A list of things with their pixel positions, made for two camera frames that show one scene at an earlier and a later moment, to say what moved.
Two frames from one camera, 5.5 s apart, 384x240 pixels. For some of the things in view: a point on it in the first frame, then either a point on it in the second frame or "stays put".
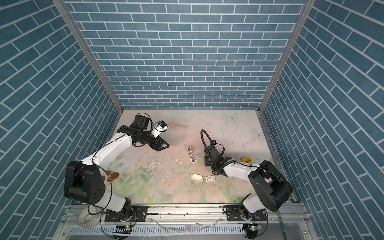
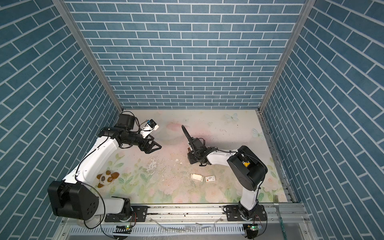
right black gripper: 206,161 -> 190,159
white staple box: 210,178 stays put
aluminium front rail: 183,212 stays put
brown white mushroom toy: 112,176 stays put
